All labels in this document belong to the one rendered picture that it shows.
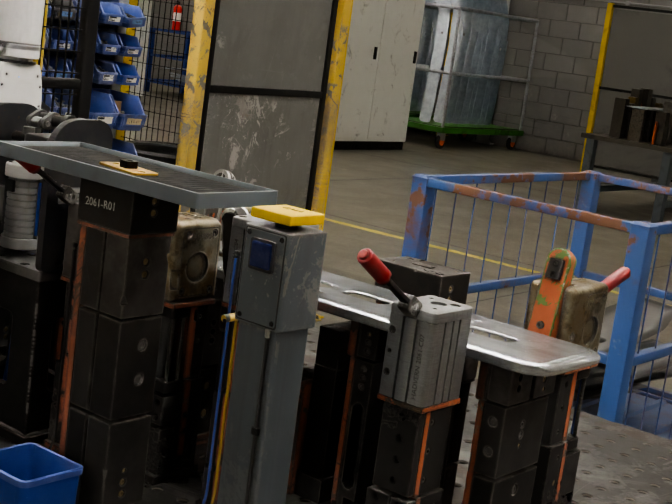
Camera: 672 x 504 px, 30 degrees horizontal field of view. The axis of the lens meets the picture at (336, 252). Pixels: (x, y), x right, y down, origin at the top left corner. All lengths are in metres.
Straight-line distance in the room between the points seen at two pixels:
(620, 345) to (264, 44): 2.33
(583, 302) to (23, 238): 0.83
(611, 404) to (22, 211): 2.11
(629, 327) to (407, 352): 2.11
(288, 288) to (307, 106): 4.21
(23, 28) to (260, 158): 3.20
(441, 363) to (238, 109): 3.79
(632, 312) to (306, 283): 2.21
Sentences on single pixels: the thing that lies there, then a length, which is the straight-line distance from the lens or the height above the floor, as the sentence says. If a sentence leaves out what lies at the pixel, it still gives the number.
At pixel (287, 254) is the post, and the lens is 1.37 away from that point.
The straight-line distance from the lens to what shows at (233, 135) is 5.21.
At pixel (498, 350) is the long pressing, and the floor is 1.00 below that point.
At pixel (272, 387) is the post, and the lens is 1.41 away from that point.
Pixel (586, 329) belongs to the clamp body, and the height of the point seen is 1.00.
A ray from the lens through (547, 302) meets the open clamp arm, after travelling 1.75.
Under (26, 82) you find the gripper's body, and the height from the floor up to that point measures 1.20.
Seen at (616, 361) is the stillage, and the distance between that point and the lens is 3.57.
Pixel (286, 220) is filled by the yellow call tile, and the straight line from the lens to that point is 1.37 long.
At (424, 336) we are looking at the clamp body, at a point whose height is 1.03.
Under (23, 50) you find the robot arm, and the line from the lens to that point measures 2.28.
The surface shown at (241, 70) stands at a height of 1.13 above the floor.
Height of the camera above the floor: 1.37
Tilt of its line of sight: 10 degrees down
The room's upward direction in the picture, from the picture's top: 8 degrees clockwise
